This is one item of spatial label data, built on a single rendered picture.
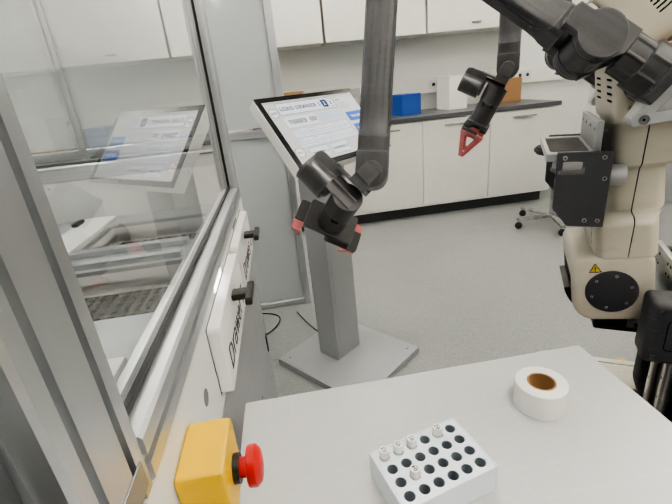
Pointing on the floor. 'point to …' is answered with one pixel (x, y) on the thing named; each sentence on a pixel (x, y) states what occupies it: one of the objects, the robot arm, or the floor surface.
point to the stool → (540, 210)
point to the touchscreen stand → (341, 324)
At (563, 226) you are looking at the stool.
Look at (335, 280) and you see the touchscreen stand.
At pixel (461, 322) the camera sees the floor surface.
